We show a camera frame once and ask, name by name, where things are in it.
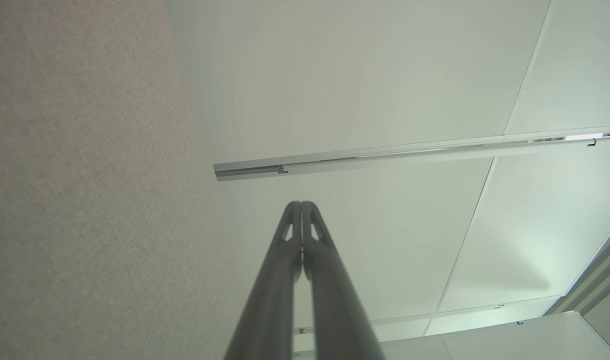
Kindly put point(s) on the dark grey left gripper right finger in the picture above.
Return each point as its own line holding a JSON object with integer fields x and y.
{"x": 335, "y": 310}

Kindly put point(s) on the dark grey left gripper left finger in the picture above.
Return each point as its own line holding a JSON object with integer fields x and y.
{"x": 270, "y": 300}

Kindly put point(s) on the grey metal ceiling frame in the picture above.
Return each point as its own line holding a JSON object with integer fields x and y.
{"x": 595, "y": 272}

